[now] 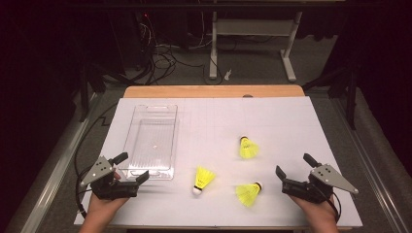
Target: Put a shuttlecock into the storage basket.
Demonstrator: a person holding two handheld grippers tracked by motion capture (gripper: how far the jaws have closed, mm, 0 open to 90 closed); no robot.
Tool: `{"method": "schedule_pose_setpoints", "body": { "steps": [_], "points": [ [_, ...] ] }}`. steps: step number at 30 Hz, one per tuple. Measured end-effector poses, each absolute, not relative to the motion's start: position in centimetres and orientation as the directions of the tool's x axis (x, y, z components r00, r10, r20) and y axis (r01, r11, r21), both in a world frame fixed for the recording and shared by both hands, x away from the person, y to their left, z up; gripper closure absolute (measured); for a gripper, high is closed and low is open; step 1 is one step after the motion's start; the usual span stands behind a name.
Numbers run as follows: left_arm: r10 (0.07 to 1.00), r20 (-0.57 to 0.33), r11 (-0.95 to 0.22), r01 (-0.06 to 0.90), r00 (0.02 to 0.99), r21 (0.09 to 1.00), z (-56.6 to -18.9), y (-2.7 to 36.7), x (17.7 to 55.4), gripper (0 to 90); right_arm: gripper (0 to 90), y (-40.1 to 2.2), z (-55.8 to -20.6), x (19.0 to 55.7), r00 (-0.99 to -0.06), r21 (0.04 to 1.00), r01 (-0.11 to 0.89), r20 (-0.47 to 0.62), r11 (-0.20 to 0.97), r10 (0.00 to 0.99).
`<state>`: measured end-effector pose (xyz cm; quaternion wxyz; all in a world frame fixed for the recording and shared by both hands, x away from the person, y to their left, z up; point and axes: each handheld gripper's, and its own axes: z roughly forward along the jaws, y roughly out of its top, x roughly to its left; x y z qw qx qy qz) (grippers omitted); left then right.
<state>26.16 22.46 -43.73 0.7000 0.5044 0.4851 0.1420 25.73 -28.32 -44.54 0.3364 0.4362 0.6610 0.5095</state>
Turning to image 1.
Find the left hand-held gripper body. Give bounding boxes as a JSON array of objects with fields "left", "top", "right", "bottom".
[{"left": 80, "top": 155, "right": 140, "bottom": 200}]

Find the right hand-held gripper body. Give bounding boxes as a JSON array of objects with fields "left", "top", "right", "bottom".
[{"left": 281, "top": 163, "right": 360, "bottom": 204}]

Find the yellow shuttlecock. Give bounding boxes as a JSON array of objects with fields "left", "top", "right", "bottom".
[
  {"left": 191, "top": 165, "right": 217, "bottom": 196},
  {"left": 238, "top": 135, "right": 260, "bottom": 160},
  {"left": 234, "top": 182, "right": 263, "bottom": 208}
]

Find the clear plastic container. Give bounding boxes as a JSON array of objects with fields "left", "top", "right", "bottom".
[{"left": 118, "top": 104, "right": 180, "bottom": 182}]

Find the person's left hand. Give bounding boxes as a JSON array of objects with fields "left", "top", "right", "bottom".
[{"left": 86, "top": 193, "right": 129, "bottom": 216}]

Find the person's right hand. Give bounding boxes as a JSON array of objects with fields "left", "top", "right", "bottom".
[{"left": 290, "top": 193, "right": 339, "bottom": 224}]

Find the black stand leg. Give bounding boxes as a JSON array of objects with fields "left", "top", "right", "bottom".
[
  {"left": 77, "top": 62, "right": 127, "bottom": 124},
  {"left": 302, "top": 64, "right": 361, "bottom": 131}
]

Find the white gridded mat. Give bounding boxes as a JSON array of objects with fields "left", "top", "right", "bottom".
[{"left": 73, "top": 96, "right": 363, "bottom": 229}]

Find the white metal stand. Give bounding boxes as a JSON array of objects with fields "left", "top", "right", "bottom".
[{"left": 208, "top": 11, "right": 304, "bottom": 83}]

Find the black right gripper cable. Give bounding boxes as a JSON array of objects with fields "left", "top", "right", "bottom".
[{"left": 319, "top": 185, "right": 343, "bottom": 224}]

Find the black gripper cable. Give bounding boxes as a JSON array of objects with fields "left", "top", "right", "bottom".
[
  {"left": 73, "top": 102, "right": 120, "bottom": 219},
  {"left": 319, "top": 185, "right": 343, "bottom": 224}
]

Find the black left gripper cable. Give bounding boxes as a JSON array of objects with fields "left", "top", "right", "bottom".
[{"left": 73, "top": 102, "right": 120, "bottom": 219}]

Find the aluminium rail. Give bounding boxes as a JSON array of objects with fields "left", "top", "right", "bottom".
[
  {"left": 329, "top": 96, "right": 412, "bottom": 233},
  {"left": 17, "top": 92, "right": 100, "bottom": 233}
]

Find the tangle of floor cables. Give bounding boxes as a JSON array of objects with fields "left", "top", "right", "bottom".
[{"left": 135, "top": 13, "right": 224, "bottom": 86}]

